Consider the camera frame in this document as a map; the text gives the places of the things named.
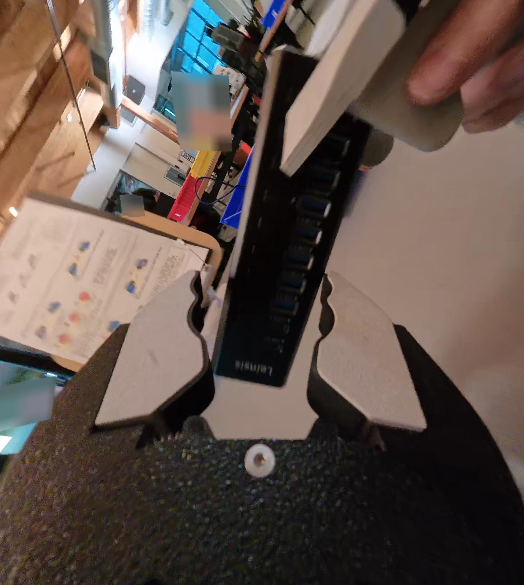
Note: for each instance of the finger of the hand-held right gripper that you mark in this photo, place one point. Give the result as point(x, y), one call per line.
point(330, 27)
point(339, 82)

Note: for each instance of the red plastic bin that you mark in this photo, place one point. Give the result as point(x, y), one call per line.
point(182, 205)

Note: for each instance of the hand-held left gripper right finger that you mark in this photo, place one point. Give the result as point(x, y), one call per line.
point(367, 361)

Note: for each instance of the dark grey USB hub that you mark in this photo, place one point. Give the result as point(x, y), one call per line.
point(262, 320)

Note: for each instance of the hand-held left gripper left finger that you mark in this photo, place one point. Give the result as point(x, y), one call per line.
point(152, 365)

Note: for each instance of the blue plastic bin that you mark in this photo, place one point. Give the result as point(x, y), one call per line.
point(234, 212)

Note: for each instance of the person's right hand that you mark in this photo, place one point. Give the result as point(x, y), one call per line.
point(481, 55)

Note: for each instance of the printed instruction sheet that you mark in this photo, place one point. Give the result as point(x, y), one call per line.
point(83, 274)

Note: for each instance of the yellow plastic bin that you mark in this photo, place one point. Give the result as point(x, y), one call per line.
point(205, 167)

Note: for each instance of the grey desk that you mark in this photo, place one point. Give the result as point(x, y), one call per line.
point(449, 251)

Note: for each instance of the silver ventilation duct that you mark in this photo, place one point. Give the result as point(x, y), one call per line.
point(102, 45)

